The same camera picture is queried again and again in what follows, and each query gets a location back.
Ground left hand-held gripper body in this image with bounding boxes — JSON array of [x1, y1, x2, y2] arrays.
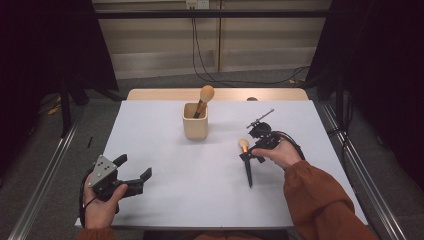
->
[[88, 154, 144, 202]]

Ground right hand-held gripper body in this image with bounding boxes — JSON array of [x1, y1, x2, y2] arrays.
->
[[246, 108, 283, 150]]

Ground small makeup brush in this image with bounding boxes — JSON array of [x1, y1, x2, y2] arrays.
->
[[237, 138, 254, 189]]

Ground beige square cup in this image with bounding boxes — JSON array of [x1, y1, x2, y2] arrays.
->
[[182, 102, 209, 140]]

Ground large makeup brush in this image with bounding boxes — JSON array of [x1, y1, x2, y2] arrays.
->
[[193, 84, 215, 119]]

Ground person's right hand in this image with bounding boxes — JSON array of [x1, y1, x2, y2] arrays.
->
[[251, 139, 303, 170]]

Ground person's left hand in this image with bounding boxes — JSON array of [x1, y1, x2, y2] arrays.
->
[[82, 174, 129, 230]]

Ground white table sheet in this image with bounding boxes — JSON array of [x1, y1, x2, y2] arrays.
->
[[74, 99, 369, 230]]

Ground black metal stand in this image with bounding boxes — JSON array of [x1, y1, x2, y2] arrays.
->
[[59, 76, 73, 138]]

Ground wooden table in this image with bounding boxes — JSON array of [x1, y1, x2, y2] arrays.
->
[[126, 87, 310, 102]]

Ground yellow strip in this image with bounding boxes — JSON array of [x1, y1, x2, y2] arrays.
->
[[47, 96, 63, 116]]

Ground person's torso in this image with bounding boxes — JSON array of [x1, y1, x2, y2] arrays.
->
[[194, 234, 264, 240]]

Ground black curtain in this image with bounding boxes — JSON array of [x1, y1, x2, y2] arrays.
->
[[304, 0, 424, 191], [0, 0, 119, 178]]

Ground black horizontal bar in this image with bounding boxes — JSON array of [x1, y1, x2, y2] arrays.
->
[[94, 9, 329, 19]]

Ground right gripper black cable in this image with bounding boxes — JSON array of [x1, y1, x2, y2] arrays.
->
[[274, 130, 306, 161]]

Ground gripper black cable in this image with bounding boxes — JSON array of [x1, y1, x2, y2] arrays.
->
[[78, 168, 98, 229], [274, 130, 306, 161]]

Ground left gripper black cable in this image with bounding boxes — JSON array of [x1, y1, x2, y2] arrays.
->
[[78, 168, 98, 229]]

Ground aluminium rail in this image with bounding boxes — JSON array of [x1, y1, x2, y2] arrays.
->
[[8, 111, 84, 240], [321, 102, 407, 240]]

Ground black cable beside rail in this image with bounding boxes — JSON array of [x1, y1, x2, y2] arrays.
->
[[328, 96, 354, 159]]

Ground black floor cable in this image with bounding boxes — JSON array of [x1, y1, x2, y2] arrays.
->
[[190, 8, 311, 86]]

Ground white wall socket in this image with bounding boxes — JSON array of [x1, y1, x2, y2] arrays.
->
[[185, 0, 210, 10]]

